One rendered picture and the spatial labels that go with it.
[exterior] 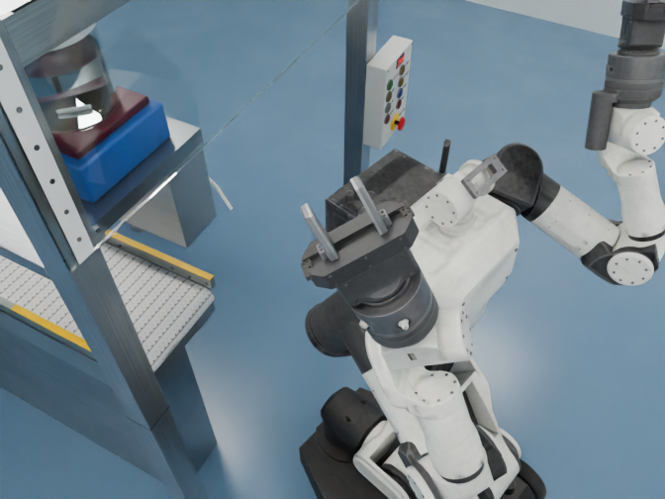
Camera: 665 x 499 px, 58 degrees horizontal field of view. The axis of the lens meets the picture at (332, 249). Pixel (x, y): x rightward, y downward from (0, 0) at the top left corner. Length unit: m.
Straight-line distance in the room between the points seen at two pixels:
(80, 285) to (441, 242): 0.57
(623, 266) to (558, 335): 1.38
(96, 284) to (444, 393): 0.53
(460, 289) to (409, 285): 0.36
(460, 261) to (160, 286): 0.75
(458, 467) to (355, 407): 1.04
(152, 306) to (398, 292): 0.88
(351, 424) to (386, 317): 1.23
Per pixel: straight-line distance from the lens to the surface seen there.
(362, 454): 1.83
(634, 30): 1.09
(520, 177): 1.17
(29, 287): 1.58
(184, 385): 1.81
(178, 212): 1.17
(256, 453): 2.21
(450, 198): 0.93
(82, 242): 0.90
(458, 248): 1.01
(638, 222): 1.21
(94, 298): 0.98
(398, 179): 1.12
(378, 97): 1.66
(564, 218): 1.21
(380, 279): 0.62
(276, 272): 2.63
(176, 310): 1.42
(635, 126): 1.09
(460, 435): 0.82
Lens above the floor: 2.02
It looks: 48 degrees down
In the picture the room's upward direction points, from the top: straight up
